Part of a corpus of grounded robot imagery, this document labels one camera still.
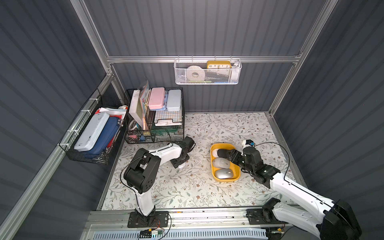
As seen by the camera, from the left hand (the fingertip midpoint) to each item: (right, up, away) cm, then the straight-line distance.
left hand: (183, 160), depth 94 cm
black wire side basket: (-44, +34, -15) cm, 58 cm away
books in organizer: (-26, +35, -6) cm, 44 cm away
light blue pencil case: (-6, +39, +4) cm, 40 cm away
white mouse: (+23, 0, -5) cm, 24 cm away
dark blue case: (-33, +16, -27) cm, 45 cm away
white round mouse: (+20, +5, 0) cm, 21 cm away
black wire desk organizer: (-17, +28, -5) cm, 33 cm away
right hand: (+29, +5, -10) cm, 31 cm away
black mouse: (+25, +5, 0) cm, 26 cm away
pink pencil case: (-16, +39, 0) cm, 42 cm away
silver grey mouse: (+25, -7, -5) cm, 26 cm away
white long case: (-38, +18, -29) cm, 52 cm away
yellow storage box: (+32, -3, -5) cm, 33 cm away
